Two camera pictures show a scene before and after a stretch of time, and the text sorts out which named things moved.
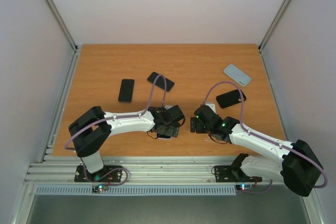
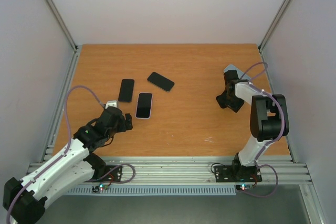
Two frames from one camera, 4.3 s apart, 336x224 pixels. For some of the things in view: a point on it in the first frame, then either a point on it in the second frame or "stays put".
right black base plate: x=233 y=173 stays put
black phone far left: x=126 y=91 stays put
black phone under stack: x=160 y=81 stays put
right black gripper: x=198 y=125 → x=228 y=99
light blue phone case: x=237 y=75 stays put
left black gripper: x=172 y=131 → x=123 y=127
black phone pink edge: x=163 y=136 → x=144 y=105
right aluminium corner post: x=281 y=10 stays put
